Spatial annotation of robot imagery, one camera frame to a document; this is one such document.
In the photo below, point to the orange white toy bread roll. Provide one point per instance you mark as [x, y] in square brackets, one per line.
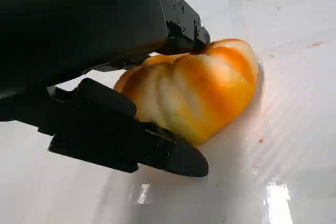
[204, 90]

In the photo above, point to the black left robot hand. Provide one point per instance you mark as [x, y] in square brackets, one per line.
[65, 24]

